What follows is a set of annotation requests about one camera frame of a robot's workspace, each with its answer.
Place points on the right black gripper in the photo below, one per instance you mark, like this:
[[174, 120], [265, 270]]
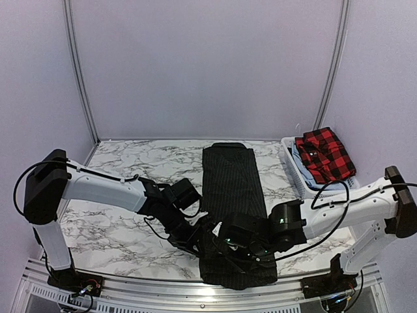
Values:
[[251, 262]]

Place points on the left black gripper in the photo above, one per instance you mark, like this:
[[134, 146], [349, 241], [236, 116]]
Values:
[[186, 243]]

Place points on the black pinstriped long sleeve shirt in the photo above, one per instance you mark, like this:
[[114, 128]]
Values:
[[231, 184]]

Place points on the white plastic laundry basket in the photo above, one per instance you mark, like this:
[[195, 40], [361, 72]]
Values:
[[302, 188]]

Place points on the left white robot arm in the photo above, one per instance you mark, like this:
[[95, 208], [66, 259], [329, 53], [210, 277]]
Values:
[[57, 178]]

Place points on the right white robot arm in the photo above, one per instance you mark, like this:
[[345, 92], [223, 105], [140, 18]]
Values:
[[387, 203]]

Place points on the light blue shirt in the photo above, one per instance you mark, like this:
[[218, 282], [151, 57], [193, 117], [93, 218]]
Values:
[[307, 176]]

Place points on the red black plaid shirt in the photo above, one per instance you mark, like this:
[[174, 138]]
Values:
[[324, 156]]

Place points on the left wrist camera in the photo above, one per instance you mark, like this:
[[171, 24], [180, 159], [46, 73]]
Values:
[[208, 223]]

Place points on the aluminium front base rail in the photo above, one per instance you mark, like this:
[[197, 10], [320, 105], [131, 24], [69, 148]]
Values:
[[128, 294]]

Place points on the right aluminium frame post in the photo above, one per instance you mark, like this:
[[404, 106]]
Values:
[[337, 55]]

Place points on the aluminium frame post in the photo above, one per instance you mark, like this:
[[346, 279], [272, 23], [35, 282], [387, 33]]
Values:
[[78, 72], [337, 55]]

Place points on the left aluminium frame post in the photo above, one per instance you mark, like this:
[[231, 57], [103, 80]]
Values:
[[78, 72]]

